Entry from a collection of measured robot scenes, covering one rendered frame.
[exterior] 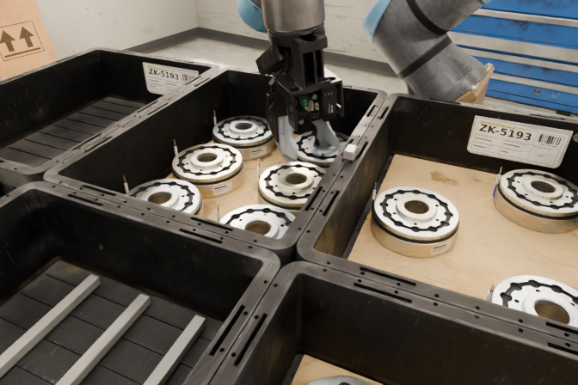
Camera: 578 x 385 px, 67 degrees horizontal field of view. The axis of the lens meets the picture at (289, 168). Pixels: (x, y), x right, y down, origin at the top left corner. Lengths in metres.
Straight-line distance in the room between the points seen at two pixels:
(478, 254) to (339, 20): 3.19
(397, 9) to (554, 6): 1.55
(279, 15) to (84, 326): 0.39
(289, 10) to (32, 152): 0.50
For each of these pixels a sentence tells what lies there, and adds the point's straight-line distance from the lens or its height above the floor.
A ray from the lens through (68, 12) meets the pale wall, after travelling 3.75.
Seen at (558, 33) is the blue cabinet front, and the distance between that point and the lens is 2.37.
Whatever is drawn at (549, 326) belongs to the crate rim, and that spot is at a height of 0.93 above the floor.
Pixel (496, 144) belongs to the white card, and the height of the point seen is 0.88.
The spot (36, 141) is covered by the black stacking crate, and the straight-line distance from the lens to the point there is 0.87.
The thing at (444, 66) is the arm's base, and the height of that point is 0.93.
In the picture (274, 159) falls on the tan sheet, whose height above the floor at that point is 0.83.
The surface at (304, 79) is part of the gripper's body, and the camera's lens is 0.53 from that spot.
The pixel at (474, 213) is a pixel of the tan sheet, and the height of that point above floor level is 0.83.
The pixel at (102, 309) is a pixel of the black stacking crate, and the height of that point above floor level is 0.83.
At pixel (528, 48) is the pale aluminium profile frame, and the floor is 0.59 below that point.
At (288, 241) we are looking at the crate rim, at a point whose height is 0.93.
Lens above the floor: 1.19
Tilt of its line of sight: 32 degrees down
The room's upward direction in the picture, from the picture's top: straight up
